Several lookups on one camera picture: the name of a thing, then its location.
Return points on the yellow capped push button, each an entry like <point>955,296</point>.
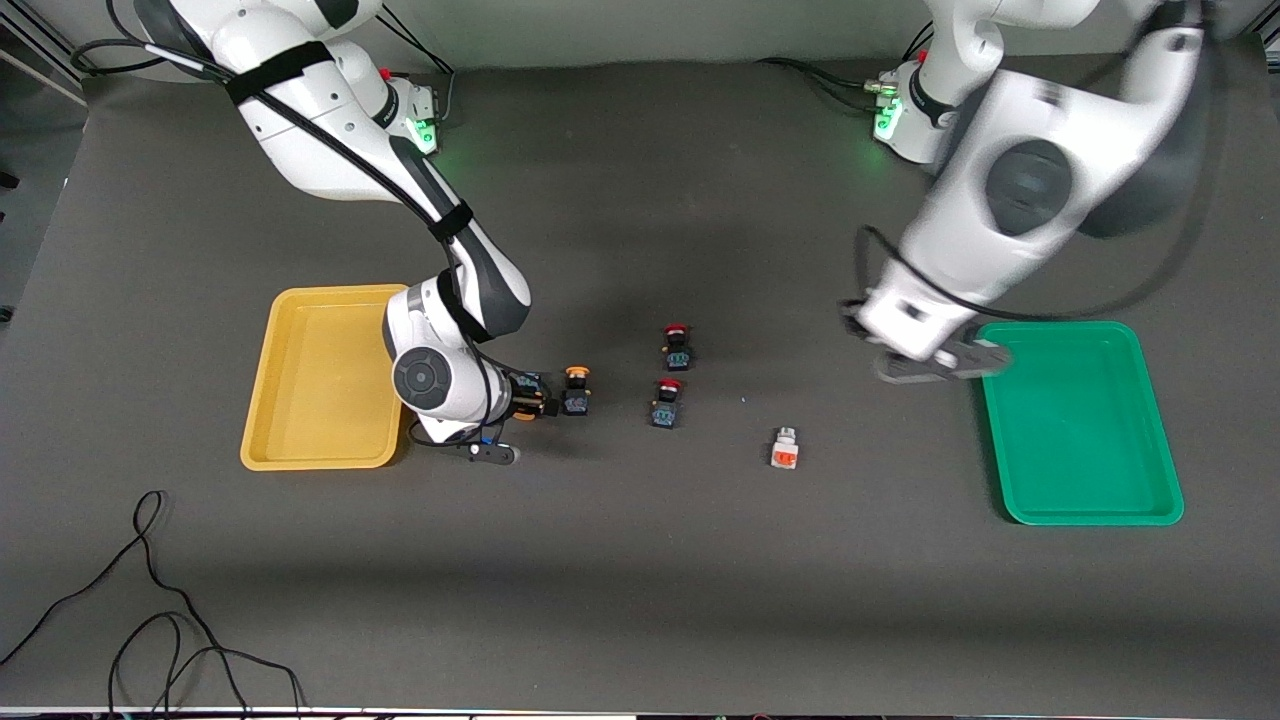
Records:
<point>527,385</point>
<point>577,392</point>

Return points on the white orange push button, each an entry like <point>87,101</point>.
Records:
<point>784,449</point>

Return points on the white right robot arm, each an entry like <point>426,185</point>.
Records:
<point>300,130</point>

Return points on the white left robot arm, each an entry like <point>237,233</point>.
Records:
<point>1030,190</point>

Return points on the red capped push button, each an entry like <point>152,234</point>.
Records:
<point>677,348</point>
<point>667,405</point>

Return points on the yellow plastic tray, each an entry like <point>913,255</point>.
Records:
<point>320,380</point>

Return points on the green plastic tray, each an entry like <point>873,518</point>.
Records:
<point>1075,420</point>

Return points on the aluminium frame rail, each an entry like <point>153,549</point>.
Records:
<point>40,75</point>

